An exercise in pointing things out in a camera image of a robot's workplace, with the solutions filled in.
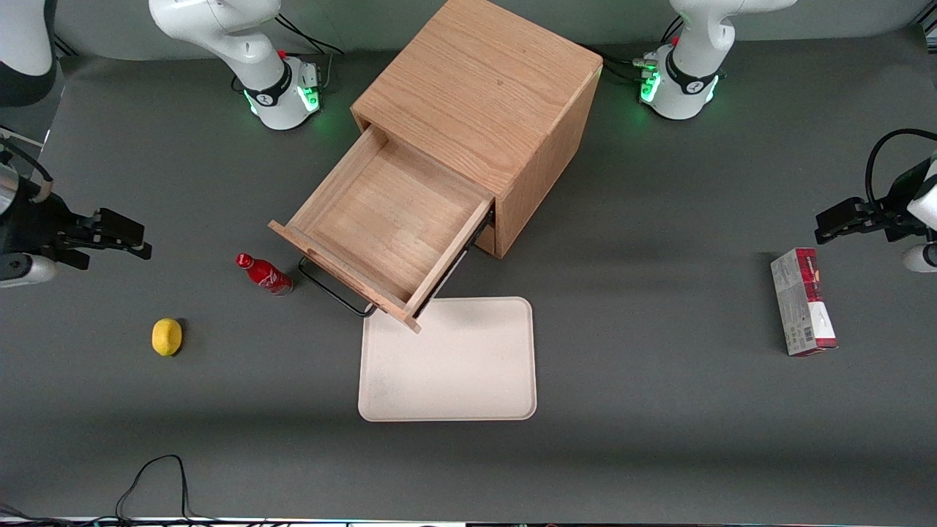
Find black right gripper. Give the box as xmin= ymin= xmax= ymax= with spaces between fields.
xmin=0 ymin=183 xmax=152 ymax=270

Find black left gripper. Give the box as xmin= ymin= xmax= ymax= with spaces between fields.
xmin=815 ymin=160 xmax=937 ymax=244

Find wooden drawer with black handle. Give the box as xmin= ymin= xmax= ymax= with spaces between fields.
xmin=268 ymin=124 xmax=496 ymax=334

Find wooden drawer cabinet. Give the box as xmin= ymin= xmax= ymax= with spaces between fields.
xmin=351 ymin=0 xmax=604 ymax=259

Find grey and red carton box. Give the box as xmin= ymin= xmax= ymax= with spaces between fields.
xmin=770 ymin=247 xmax=839 ymax=357

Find yellow lemon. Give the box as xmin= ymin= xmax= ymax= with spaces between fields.
xmin=152 ymin=318 xmax=183 ymax=357

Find red cola bottle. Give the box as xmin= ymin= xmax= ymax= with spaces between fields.
xmin=235 ymin=253 xmax=294 ymax=296

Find beige plastic tray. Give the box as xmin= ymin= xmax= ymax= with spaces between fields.
xmin=358 ymin=296 xmax=537 ymax=422

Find black left gripper cable loop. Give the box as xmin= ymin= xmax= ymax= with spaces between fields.
xmin=866 ymin=129 xmax=937 ymax=207

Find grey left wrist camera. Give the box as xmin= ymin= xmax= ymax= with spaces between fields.
xmin=902 ymin=244 xmax=937 ymax=274

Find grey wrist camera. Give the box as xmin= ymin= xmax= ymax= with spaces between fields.
xmin=902 ymin=244 xmax=937 ymax=274
xmin=0 ymin=253 xmax=57 ymax=288

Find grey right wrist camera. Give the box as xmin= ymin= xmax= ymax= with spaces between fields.
xmin=0 ymin=253 xmax=57 ymax=288

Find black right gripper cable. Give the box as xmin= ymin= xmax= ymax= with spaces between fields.
xmin=0 ymin=138 xmax=55 ymax=204

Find black cable at table edge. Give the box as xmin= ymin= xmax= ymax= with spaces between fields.
xmin=0 ymin=455 xmax=220 ymax=525

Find black left arm base cables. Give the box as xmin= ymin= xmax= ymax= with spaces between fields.
xmin=586 ymin=15 xmax=685 ymax=85

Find black arm base cables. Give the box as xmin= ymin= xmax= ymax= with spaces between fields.
xmin=586 ymin=15 xmax=685 ymax=85
xmin=275 ymin=11 xmax=345 ymax=89

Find black right arm base cables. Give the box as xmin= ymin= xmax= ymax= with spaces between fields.
xmin=275 ymin=11 xmax=345 ymax=89

